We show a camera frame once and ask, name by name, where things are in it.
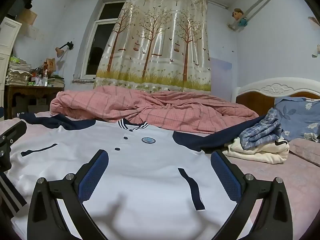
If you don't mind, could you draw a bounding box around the plush toy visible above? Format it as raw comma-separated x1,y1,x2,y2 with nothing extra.
232,8,248,27

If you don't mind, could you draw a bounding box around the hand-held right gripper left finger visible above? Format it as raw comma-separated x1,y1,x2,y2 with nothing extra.
27,149,110,240

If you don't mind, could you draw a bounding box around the cardboard sheet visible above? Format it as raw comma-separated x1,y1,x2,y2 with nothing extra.
16,7,38,27

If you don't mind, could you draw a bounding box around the wall lamp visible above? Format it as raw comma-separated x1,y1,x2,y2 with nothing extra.
55,41,74,58

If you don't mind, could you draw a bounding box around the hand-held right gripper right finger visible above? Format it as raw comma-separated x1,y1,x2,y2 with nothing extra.
210,149,293,240

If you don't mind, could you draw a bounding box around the pink plaid blanket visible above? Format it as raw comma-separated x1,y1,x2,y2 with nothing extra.
50,85,259,133

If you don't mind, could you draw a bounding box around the white and navy jacket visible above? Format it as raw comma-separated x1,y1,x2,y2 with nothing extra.
0,112,274,240

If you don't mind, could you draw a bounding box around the blue plaid garment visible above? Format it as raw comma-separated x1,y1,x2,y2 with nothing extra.
238,108,284,150

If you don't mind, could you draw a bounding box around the white framed window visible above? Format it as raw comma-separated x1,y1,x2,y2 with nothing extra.
80,0,130,80

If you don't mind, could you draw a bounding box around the stack of green books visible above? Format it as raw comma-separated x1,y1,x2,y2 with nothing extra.
47,76,65,88

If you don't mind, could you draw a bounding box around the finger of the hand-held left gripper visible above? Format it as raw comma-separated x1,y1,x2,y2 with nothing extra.
0,119,27,172

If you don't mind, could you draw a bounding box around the blue floral pillow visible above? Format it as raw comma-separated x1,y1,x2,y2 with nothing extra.
274,96,320,142

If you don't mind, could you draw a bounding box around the white cabinet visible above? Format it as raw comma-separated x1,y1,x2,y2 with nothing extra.
0,17,22,120

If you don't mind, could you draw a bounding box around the cream white garment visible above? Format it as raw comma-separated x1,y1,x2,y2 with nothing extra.
222,137,290,165

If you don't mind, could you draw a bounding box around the tree print curtain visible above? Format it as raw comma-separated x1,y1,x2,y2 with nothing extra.
94,0,212,93

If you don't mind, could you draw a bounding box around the wooden desk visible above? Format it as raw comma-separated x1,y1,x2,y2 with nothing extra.
4,84,65,120

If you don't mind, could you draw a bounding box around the stack of papers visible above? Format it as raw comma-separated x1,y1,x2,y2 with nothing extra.
5,57,32,85

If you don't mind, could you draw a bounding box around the white and wooden headboard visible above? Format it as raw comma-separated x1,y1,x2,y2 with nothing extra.
231,77,320,117

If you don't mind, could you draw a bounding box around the orange paper bag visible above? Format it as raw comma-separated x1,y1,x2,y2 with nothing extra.
46,58,56,75

